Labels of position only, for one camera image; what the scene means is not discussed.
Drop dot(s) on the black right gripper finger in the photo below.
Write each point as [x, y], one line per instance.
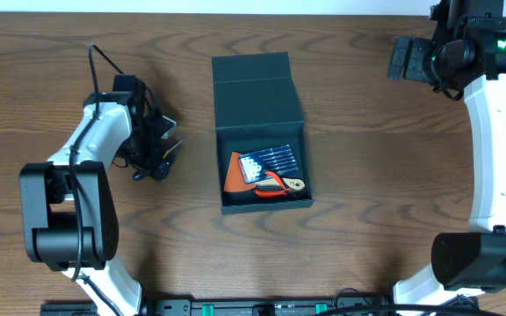
[401, 51]
[395, 72]

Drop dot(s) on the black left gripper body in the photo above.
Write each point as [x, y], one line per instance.
[157, 149]

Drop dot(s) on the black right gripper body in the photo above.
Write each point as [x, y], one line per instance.
[440, 61]

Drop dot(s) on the black yellow screwdriver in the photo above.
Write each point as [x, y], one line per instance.
[171, 149]

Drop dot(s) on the orange scraper with beige handle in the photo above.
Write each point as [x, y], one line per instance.
[235, 182]

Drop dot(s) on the blue precision screwdriver set case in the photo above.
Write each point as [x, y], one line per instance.
[279, 160]

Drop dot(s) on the red handled cutting pliers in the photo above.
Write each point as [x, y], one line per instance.
[276, 186]

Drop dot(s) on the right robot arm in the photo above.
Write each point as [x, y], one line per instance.
[465, 60]

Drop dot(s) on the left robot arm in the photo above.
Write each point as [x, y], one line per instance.
[69, 218]

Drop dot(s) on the dark green open box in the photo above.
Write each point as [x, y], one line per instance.
[257, 107]

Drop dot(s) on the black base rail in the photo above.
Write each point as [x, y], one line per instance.
[185, 307]

